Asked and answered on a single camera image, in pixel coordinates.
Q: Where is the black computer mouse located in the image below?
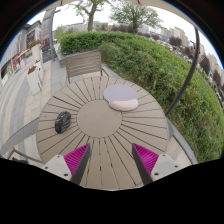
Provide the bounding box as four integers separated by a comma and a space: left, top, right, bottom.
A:
54, 111, 72, 135

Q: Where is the grey outdoor chair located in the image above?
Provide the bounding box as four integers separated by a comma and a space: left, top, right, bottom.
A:
0, 116, 44, 164

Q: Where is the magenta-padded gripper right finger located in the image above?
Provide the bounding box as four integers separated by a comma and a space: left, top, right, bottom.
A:
131, 143, 184, 186

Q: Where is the tall white planter with shrub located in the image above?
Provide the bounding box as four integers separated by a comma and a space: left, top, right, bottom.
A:
29, 39, 43, 63

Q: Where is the curved dark parasol pole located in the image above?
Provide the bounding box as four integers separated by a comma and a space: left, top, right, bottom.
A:
164, 26, 201, 118

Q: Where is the bare-trunk tree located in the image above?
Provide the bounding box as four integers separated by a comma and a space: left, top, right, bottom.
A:
71, 0, 108, 33

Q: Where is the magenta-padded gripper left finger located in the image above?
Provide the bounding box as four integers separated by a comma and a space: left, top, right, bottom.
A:
41, 143, 93, 186

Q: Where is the grey standing banner sign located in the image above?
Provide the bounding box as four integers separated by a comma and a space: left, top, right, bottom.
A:
40, 8, 61, 63

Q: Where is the white planter box with flowers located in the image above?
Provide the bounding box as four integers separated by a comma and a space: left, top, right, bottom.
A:
26, 65, 43, 96

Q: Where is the lilac mouse pad with wrist rest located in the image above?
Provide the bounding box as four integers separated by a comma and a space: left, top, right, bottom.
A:
103, 83, 140, 112

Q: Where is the green hedge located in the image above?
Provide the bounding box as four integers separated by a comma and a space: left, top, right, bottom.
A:
58, 31, 224, 164

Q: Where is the beige parasol canopy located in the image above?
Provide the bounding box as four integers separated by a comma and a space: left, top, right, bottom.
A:
49, 0, 188, 18

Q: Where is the round-crowned green tree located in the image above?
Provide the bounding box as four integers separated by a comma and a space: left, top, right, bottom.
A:
109, 1, 163, 34

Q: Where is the brown slatted outdoor chair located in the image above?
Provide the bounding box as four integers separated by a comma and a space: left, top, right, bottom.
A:
64, 49, 109, 84

